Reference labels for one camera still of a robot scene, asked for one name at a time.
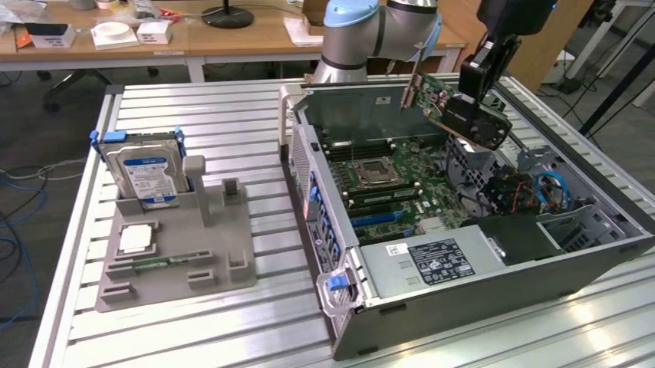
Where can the grey parts rack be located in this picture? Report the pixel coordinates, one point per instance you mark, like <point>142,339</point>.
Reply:
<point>174,237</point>

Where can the brown cardboard box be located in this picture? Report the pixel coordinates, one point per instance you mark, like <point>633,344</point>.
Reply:
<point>313,13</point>

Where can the small white box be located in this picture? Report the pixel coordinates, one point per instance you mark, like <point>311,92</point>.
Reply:
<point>154,34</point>

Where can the perforated metal disk bay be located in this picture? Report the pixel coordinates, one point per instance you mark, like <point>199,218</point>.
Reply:
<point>481,172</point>

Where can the green graphics card black fan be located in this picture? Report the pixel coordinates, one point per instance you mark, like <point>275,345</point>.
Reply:
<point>489,128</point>

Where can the black round lamp base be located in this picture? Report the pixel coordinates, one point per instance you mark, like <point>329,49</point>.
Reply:
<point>227,19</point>

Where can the silver chipset heatsink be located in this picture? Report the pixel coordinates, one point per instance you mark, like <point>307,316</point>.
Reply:
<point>437,225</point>

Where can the black office chair base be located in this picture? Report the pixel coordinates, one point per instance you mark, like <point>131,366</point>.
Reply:
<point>67,84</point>

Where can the white paper booklet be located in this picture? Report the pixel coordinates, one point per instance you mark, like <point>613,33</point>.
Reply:
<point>302,34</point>

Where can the wooden cabinet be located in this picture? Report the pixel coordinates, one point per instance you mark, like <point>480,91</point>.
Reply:
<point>558,57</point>

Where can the green RAM stick black chips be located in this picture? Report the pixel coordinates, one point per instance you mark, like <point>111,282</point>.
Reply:
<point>389,194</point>

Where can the green loose RAM stick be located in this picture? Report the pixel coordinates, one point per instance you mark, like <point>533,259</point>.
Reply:
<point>159,262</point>

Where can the black stand pole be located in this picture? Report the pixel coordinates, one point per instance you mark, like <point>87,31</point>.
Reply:
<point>612,88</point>

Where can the grey power supply unit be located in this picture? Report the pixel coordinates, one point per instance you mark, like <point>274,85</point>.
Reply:
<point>383,276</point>

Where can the silver CPU chip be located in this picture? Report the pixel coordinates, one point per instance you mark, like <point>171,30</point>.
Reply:
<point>135,237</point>

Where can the grey metal disk bay bracket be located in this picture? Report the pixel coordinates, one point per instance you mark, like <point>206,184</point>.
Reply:
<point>573,234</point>

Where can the white box with tape roll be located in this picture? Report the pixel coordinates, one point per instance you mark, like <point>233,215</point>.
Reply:
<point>115,38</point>

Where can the blue expansion slot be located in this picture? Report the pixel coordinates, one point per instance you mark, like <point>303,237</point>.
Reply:
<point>374,219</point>

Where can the green motherboard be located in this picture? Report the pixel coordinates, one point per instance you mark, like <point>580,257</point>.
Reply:
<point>435,180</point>

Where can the blue case latch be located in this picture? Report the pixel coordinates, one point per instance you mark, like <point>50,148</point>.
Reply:
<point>337,284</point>

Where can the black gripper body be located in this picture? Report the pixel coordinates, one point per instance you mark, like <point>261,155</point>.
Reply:
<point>517,17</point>

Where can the hard disk blue caddy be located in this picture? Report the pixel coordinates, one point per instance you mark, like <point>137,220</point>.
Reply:
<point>146,172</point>

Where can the metal CPU socket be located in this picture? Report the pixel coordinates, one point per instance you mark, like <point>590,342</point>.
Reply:
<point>381,172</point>

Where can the white pedestal unit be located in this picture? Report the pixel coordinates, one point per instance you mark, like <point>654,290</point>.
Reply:
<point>556,69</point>

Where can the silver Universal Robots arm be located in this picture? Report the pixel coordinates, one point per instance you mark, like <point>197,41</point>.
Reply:
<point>349,38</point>

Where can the open dark PC case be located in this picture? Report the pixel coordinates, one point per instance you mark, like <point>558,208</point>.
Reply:
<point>461,314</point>

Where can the white box black lid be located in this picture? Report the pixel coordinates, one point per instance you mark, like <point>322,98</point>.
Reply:
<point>51,40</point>

